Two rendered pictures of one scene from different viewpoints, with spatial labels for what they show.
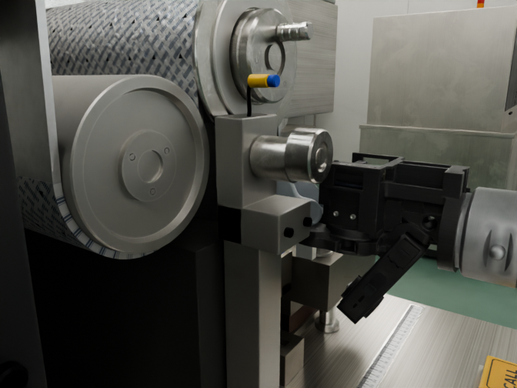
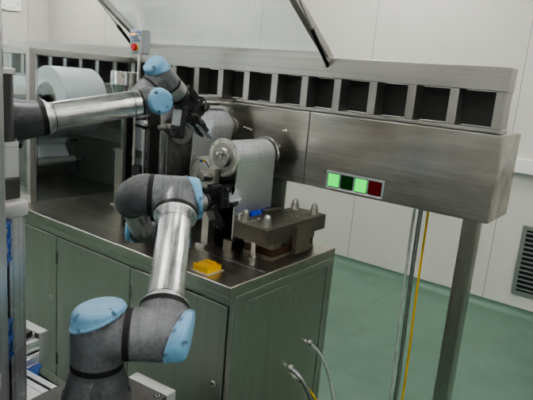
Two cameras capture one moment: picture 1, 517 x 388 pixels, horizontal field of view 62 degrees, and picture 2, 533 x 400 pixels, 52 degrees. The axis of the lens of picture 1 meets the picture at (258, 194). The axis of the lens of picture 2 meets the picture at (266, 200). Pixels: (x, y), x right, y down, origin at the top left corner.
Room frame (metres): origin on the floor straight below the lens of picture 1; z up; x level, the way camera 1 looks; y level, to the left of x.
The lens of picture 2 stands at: (0.63, -2.03, 1.56)
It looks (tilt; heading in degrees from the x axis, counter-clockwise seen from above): 13 degrees down; 92
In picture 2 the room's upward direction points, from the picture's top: 5 degrees clockwise
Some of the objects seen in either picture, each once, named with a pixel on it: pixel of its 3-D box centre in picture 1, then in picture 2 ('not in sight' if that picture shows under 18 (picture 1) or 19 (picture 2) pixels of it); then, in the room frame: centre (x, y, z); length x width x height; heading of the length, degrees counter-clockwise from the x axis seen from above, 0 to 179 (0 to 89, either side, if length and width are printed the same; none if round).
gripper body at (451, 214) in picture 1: (391, 209); (213, 198); (0.37, -0.12, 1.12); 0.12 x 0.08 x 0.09; 56
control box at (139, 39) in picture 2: not in sight; (138, 41); (-0.05, 0.34, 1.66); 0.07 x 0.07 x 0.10; 64
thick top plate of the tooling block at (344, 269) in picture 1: (232, 235); (281, 225); (0.62, 0.04, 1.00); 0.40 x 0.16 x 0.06; 56
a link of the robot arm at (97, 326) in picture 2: not in sight; (101, 331); (0.25, -0.95, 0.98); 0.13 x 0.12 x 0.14; 8
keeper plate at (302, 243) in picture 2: not in sight; (302, 238); (0.71, 0.00, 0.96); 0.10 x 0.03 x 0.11; 56
